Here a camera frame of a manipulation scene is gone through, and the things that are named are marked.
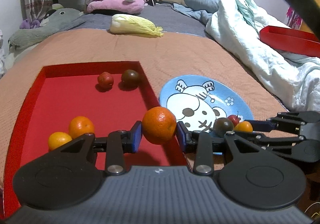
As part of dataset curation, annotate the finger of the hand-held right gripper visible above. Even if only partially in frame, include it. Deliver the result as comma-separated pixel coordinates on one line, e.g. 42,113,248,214
234,130,307,156
244,112,308,133

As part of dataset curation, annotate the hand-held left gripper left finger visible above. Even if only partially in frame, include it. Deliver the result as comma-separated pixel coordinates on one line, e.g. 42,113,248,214
49,120,143,176

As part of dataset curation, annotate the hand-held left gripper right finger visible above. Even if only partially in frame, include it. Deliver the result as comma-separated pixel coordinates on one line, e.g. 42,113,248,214
176,122,273,176

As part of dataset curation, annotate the small orange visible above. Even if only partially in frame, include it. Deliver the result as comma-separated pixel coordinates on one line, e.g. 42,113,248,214
48,132,73,152
234,121,253,133

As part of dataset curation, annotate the large orange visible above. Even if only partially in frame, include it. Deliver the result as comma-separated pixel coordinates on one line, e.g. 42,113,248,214
142,106,177,145

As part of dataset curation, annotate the blue bear-print plate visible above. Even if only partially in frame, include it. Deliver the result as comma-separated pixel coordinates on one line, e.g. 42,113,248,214
159,75,254,138

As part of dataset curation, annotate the red shallow tray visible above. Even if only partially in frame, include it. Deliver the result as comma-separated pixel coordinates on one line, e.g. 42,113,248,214
2,61,191,217

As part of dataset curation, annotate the small red apple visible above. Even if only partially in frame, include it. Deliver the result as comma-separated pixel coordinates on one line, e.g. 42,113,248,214
227,114,241,127

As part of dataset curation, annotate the dark green-brown tomato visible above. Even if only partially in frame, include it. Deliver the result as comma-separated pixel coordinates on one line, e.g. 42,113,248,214
121,69,140,87
213,117,235,138

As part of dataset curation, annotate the red tomato in tray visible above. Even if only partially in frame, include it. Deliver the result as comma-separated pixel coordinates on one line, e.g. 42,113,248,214
97,72,114,89

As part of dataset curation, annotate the peach quilted blanket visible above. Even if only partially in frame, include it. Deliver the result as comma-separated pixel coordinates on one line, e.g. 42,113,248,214
0,28,288,186

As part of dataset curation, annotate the white duvet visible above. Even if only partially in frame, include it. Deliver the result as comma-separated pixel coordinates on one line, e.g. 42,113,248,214
205,0,320,113

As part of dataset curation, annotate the red box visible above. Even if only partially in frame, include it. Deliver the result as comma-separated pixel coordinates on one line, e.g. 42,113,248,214
259,25,320,58

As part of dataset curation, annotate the magenta patterned object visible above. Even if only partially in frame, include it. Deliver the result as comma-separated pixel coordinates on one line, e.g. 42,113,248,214
286,6,303,28

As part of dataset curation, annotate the napa cabbage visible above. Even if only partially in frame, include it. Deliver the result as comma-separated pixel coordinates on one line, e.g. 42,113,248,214
109,14,165,38

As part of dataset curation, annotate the grey bed sheet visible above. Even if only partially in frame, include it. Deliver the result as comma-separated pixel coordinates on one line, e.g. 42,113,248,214
71,3,209,38

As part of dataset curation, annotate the teal cloth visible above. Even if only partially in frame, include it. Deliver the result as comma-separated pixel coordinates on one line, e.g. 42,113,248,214
235,0,261,27

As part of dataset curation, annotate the blue pillow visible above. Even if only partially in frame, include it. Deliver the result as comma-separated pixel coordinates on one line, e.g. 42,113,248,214
184,0,221,14

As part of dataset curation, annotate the grey plush toy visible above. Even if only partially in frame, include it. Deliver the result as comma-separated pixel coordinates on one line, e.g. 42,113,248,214
7,4,87,52

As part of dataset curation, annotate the purple plush toy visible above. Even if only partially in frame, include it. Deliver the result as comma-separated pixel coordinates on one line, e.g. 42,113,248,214
20,19,40,29

